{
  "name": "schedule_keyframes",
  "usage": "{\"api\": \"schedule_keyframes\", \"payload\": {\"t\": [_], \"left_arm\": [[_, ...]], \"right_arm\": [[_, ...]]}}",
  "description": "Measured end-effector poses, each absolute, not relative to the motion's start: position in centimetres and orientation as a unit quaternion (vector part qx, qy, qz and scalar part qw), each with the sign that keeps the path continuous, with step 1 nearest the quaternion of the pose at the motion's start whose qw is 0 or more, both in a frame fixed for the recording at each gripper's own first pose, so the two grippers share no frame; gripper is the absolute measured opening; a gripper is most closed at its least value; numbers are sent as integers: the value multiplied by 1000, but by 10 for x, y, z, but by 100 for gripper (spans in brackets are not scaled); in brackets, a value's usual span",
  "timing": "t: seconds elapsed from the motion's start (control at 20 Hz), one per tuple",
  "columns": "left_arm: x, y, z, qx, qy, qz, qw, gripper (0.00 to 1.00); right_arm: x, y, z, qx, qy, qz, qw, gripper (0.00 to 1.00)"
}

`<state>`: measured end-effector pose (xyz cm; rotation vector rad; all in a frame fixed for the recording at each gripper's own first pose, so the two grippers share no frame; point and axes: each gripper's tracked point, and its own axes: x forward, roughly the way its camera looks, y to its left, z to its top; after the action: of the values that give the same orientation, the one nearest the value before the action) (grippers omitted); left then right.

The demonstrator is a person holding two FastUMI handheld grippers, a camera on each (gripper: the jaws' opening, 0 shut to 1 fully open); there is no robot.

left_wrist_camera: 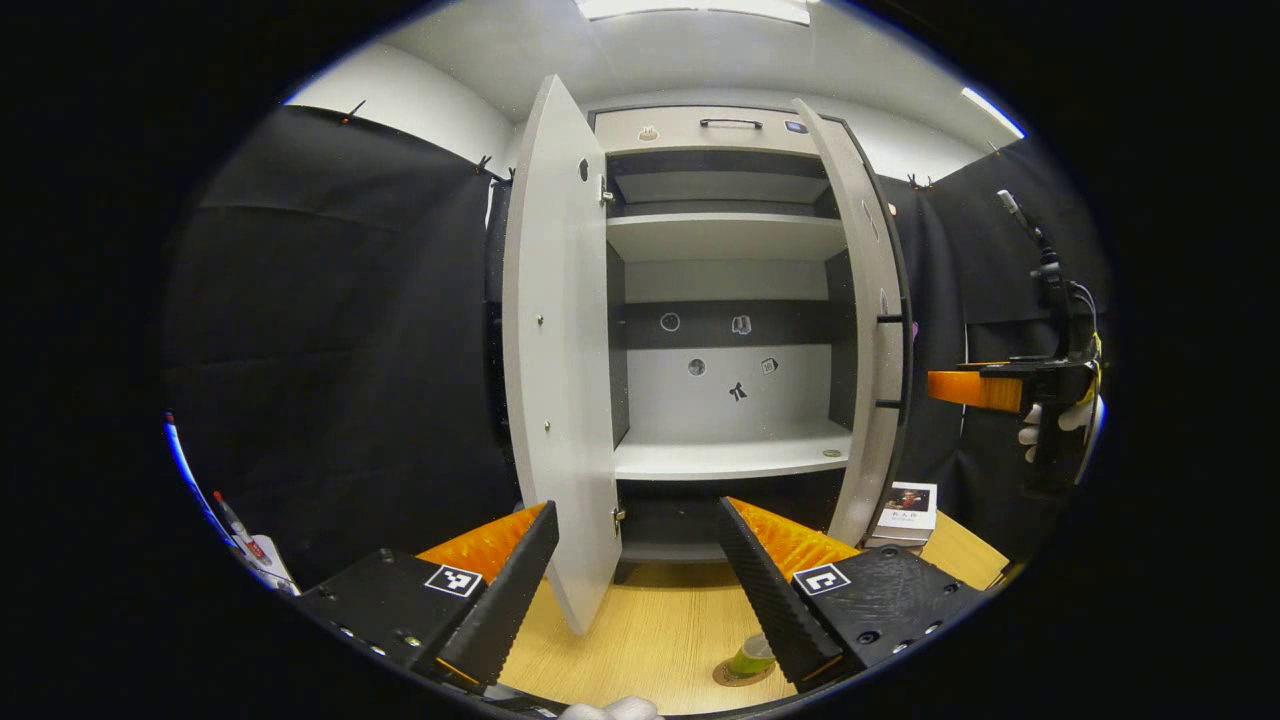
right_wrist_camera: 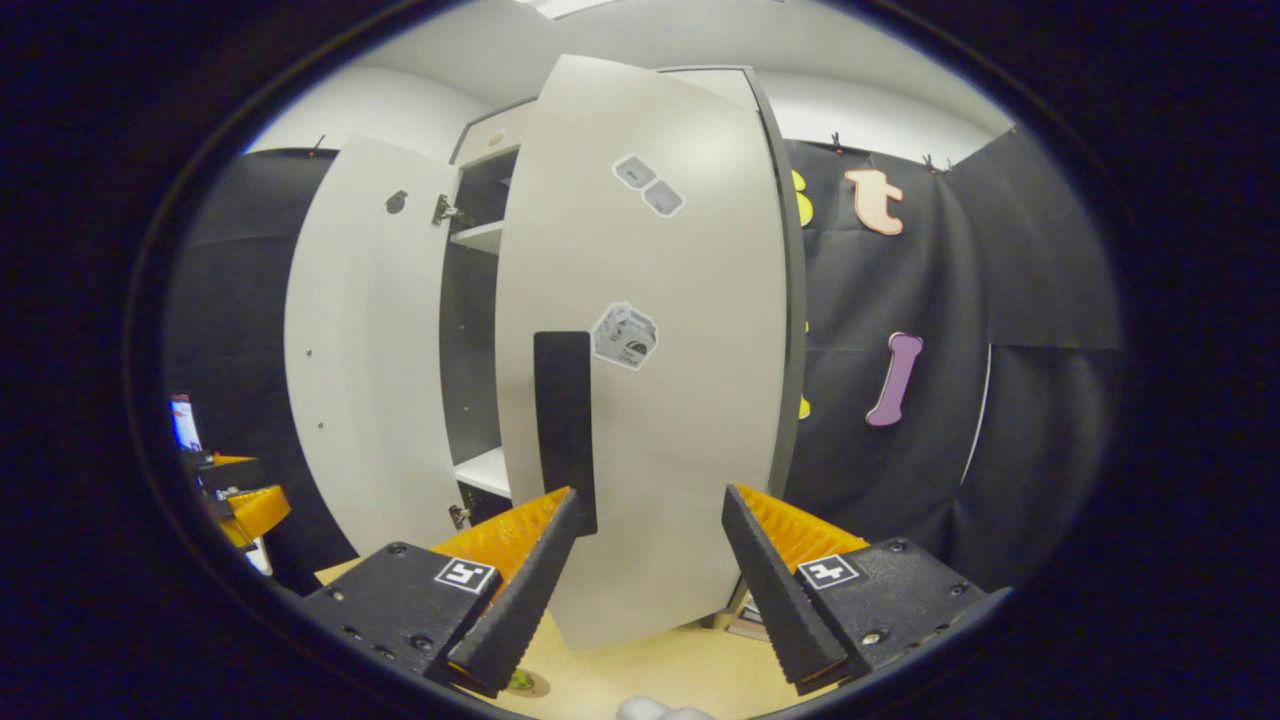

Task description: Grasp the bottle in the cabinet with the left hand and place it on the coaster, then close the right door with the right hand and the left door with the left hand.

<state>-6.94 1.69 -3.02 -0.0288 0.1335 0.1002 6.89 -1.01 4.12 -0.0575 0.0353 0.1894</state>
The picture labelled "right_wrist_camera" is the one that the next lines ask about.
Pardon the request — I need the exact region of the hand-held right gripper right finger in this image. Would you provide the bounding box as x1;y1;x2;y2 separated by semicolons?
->
722;485;989;696

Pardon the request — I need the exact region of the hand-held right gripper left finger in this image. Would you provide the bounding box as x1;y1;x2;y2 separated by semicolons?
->
300;487;581;698

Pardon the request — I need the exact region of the white cabinet door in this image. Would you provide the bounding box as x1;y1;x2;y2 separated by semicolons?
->
495;55;791;651
284;135;461;559

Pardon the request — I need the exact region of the white cabinet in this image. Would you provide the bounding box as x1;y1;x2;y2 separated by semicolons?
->
440;65;809;631

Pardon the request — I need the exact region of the white cabinet shelf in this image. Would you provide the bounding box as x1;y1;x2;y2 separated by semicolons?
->
450;220;504;256
455;447;513;499

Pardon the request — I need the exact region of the white cabinet drawer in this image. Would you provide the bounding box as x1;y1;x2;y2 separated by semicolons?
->
455;100;536;166

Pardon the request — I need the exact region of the computer screen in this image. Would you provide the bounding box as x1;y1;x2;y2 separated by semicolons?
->
170;395;204;453

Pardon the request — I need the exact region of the ceiling light panel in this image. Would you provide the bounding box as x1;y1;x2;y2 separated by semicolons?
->
520;0;621;21

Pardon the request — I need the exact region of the black door handle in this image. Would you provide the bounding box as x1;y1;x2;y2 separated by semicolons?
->
533;331;598;537

